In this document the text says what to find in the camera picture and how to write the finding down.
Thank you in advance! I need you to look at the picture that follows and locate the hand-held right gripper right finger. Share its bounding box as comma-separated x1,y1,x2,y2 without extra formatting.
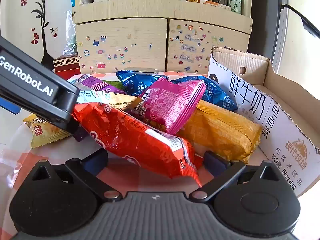
189,150,288,202

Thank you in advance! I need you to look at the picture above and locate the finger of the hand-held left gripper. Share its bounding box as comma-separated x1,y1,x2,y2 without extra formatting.
72,126,89,143

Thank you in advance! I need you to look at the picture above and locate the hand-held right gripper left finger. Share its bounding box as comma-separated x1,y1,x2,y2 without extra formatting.
31,149,123,201

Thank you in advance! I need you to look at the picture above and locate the orange-yellow snack packet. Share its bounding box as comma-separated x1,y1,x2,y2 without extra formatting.
175,100,263,164

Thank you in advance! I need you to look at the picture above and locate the small yellow zigzag-edged packet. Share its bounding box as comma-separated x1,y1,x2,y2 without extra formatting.
23,114,72,149

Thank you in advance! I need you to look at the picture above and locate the red snack packet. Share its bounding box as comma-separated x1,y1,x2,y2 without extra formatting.
71,102,203,188

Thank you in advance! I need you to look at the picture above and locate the pale yellow snack packet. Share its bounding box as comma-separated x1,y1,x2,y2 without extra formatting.
75,90,143,111

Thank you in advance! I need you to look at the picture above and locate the purple snack packet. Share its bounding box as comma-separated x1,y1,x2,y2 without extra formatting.
72,74,126,96

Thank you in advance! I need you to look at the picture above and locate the blue snack packet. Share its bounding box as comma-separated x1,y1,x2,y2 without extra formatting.
171,76,238,112
116,70,169,97

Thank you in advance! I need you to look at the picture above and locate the pink snack packet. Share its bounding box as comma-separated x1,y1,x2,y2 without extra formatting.
130,77,207,135

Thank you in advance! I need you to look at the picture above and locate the printed cardboard box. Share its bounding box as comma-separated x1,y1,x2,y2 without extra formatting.
207,46,320,197

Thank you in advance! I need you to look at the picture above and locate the red patterned box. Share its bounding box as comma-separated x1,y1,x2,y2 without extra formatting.
53,55,82,76

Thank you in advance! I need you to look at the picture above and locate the clear plastic bag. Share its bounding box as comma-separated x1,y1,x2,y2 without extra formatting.
62,11,77,56

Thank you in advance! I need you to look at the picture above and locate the orange white checked tablecloth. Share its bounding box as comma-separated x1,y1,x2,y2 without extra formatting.
0,70,265,198

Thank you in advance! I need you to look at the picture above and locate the beige cabinet with stickers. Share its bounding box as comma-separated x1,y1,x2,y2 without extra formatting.
72,0,253,74

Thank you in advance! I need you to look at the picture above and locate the orange white flat box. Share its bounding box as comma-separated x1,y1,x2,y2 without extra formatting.
202,0,232,12

